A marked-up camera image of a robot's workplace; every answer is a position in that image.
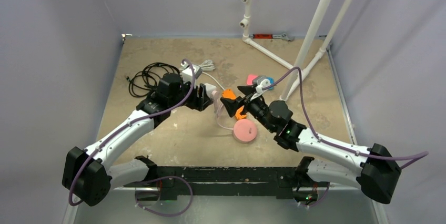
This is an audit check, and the black base beam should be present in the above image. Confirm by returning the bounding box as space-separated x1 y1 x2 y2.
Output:
126 157 328 201

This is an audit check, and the blue plug adapter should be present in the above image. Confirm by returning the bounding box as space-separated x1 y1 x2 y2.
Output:
267 77 274 90

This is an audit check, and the white cube socket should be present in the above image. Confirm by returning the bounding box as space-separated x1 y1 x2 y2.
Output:
204 83 217 97

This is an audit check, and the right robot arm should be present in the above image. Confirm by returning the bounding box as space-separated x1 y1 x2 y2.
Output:
220 94 402 204

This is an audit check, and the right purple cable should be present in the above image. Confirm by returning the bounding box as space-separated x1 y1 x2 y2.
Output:
259 67 429 209

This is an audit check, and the pink plug adapter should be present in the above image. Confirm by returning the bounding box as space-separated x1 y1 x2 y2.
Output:
246 74 258 86

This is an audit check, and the purple cable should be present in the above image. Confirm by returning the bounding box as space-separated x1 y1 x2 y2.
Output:
259 67 429 209
68 58 196 217

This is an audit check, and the orange power strip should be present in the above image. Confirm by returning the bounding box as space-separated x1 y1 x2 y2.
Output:
221 89 247 120

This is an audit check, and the white pipe frame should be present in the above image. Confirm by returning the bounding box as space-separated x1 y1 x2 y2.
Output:
239 0 368 102

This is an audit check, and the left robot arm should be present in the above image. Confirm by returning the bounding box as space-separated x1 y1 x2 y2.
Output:
62 73 217 206

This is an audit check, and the pink round socket base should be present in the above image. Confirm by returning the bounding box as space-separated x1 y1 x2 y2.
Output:
232 119 258 144

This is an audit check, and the red handled wrench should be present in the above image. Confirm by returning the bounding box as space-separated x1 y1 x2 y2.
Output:
249 33 295 42

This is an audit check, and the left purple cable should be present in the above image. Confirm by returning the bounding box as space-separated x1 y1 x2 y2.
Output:
68 58 196 217

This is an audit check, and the black coiled cable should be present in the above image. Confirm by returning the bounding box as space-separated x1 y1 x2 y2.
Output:
127 62 180 98

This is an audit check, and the white power cable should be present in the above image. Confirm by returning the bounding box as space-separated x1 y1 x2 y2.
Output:
178 59 227 91

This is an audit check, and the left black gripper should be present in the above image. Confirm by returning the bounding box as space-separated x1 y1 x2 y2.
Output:
169 77 211 111

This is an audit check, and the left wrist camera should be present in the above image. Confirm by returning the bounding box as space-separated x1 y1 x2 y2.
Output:
180 63 202 83

